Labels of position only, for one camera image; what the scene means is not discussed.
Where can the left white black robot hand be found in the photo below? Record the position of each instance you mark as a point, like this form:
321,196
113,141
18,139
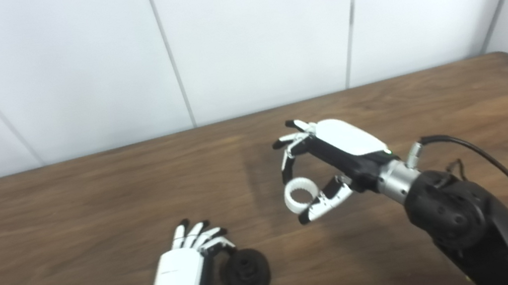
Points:
177,282

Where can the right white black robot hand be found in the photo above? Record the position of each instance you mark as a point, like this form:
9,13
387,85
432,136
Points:
348,140

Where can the round black part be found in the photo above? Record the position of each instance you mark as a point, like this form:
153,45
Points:
249,270

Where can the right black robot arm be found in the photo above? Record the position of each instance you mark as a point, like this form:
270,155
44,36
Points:
471,225

